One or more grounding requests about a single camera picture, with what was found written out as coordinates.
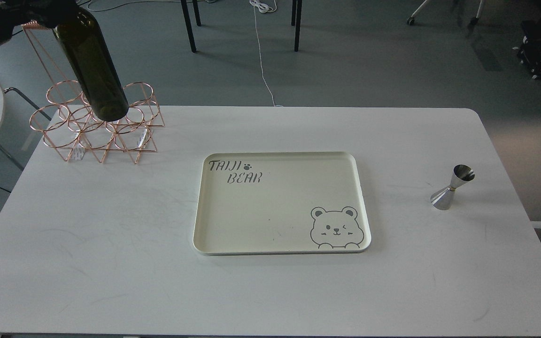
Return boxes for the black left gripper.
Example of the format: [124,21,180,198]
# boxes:
[0,0,80,45]

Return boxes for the dark green wine bottle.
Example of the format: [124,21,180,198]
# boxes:
[54,4,129,122]

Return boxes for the steel double jigger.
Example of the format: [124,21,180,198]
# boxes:
[430,164,475,210]

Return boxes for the black table legs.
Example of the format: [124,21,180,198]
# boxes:
[180,0,303,53]

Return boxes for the cream bear print tray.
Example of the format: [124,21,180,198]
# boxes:
[193,152,371,255]

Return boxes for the copper wire bottle rack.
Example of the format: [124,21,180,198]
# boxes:
[22,21,165,163]

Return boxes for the white floor cable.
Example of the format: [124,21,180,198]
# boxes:
[249,0,284,108]

